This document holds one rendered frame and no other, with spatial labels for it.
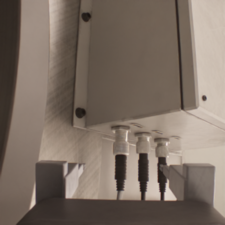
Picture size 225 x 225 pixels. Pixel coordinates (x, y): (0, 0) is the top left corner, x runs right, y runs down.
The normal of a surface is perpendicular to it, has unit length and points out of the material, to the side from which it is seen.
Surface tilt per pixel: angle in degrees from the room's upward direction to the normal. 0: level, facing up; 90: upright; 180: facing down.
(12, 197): 90
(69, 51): 90
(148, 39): 137
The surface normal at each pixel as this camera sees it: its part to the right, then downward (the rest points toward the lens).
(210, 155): -0.50, 0.49
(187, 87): -0.65, -0.22
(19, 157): 0.76, -0.16
